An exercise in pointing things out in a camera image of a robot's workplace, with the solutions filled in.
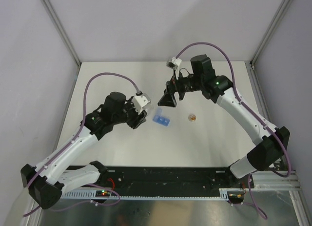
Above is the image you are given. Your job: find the aluminium frame post left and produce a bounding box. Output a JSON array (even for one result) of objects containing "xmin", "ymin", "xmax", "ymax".
[{"xmin": 40, "ymin": 0, "xmax": 81, "ymax": 68}]

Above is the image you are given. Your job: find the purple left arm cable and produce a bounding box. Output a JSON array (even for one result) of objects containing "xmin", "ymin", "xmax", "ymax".
[{"xmin": 23, "ymin": 73, "xmax": 143, "ymax": 218}]

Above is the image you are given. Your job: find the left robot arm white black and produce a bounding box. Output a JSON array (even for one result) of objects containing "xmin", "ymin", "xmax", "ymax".
[{"xmin": 20, "ymin": 92, "xmax": 151, "ymax": 209}]

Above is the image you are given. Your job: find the white slotted cable duct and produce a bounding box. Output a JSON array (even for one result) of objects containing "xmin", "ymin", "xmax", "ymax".
[{"xmin": 59, "ymin": 186, "xmax": 231, "ymax": 202}]

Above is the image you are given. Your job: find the blue weekly pill organizer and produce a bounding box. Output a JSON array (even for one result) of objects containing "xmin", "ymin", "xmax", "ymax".
[{"xmin": 153, "ymin": 107, "xmax": 170, "ymax": 127}]

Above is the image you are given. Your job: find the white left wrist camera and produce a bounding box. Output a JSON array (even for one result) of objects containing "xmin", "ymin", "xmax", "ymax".
[{"xmin": 131, "ymin": 92, "xmax": 153, "ymax": 114}]

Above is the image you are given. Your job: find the aluminium frame post right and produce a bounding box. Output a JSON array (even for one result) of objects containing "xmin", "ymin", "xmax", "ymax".
[{"xmin": 250, "ymin": 0, "xmax": 293, "ymax": 67}]

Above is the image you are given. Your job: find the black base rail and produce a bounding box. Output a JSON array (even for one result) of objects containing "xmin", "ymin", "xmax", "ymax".
[{"xmin": 94, "ymin": 166, "xmax": 254, "ymax": 198}]

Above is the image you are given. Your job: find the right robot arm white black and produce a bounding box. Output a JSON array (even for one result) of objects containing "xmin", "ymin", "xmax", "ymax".
[{"xmin": 158, "ymin": 55, "xmax": 290, "ymax": 187}]

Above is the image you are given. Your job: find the amber pill bottle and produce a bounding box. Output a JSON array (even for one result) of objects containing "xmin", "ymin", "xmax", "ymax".
[{"xmin": 188, "ymin": 114, "xmax": 197, "ymax": 122}]

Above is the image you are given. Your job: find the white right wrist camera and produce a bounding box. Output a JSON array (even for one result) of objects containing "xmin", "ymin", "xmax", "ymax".
[{"xmin": 166, "ymin": 57, "xmax": 182, "ymax": 79}]

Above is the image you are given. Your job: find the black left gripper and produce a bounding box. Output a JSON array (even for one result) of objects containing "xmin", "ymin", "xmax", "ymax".
[{"xmin": 113, "ymin": 96, "xmax": 147, "ymax": 129}]

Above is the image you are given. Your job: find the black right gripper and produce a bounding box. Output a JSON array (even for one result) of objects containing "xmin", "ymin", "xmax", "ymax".
[{"xmin": 158, "ymin": 69, "xmax": 203, "ymax": 108}]

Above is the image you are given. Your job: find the small electronics board with leds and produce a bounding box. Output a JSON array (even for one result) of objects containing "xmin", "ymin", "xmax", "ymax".
[{"xmin": 96, "ymin": 190, "xmax": 111, "ymax": 197}]

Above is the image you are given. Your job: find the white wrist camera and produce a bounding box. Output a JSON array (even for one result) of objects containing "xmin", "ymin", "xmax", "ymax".
[
  {"xmin": 166, "ymin": 57, "xmax": 182, "ymax": 79},
  {"xmin": 131, "ymin": 92, "xmax": 153, "ymax": 114}
]

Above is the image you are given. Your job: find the aluminium frame post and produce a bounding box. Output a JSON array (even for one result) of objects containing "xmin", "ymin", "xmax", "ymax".
[
  {"xmin": 250, "ymin": 0, "xmax": 293, "ymax": 67},
  {"xmin": 40, "ymin": 0, "xmax": 81, "ymax": 68}
]

